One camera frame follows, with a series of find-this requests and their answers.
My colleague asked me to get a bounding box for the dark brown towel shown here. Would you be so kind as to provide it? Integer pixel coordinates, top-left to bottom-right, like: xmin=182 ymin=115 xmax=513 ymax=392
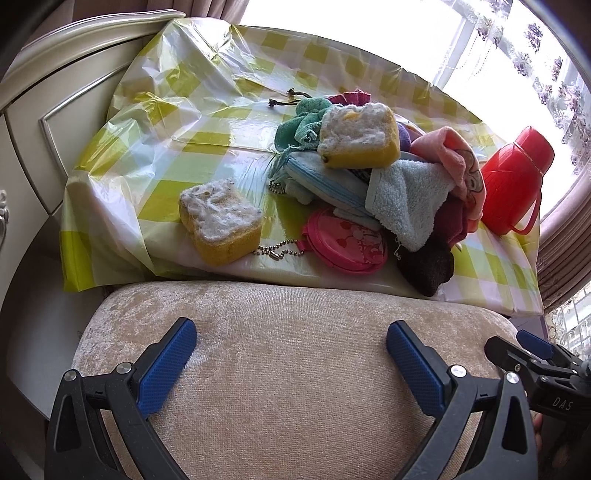
xmin=397 ymin=236 xmax=455 ymax=297

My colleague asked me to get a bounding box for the purple knit glove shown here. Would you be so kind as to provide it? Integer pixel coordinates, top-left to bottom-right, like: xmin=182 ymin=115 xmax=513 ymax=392
xmin=397 ymin=123 xmax=412 ymax=152

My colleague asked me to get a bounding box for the light blue zip pouch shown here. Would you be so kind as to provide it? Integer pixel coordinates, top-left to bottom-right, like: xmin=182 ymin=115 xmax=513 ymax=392
xmin=283 ymin=151 xmax=370 ymax=216

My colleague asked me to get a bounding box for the red plastic thermos jug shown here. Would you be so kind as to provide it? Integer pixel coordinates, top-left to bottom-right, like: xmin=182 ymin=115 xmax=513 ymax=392
xmin=482 ymin=126 xmax=555 ymax=236

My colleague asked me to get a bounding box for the light blue fluffy towel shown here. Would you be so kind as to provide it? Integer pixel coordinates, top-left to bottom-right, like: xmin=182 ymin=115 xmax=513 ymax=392
xmin=365 ymin=156 xmax=456 ymax=252

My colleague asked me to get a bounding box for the pink round coin purse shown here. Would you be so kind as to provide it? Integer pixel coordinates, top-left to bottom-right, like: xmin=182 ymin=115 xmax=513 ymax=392
xmin=297 ymin=208 xmax=388 ymax=275

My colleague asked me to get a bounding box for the pink cartoon cloth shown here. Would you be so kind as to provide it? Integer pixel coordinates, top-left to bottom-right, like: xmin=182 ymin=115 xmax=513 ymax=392
xmin=411 ymin=126 xmax=487 ymax=233

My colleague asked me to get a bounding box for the yellow sponge on pile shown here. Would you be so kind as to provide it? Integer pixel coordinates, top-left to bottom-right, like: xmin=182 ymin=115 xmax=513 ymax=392
xmin=318 ymin=103 xmax=401 ymax=169

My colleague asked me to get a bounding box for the yellow sponge near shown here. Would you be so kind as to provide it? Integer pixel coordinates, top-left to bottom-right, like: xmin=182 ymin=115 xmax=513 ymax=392
xmin=178 ymin=178 xmax=263 ymax=267

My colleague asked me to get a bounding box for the teal green cloth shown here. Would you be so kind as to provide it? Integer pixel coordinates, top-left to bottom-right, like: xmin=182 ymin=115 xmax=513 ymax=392
xmin=269 ymin=97 xmax=334 ymax=152

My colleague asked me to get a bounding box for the cream cabinet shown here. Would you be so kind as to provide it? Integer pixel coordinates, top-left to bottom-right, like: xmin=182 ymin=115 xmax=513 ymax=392
xmin=1 ymin=9 xmax=179 ymax=416

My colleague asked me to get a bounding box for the green checkered plastic tablecloth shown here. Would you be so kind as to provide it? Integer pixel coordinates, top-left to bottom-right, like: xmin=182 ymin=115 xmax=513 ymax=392
xmin=59 ymin=17 xmax=545 ymax=318

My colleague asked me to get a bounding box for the silver ball chain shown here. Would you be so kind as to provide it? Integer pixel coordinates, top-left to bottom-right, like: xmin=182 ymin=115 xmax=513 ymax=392
xmin=255 ymin=239 xmax=306 ymax=263

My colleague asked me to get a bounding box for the black drawstring cord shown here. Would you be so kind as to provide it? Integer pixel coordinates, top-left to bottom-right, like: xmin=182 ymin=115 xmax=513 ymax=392
xmin=268 ymin=88 xmax=313 ymax=110

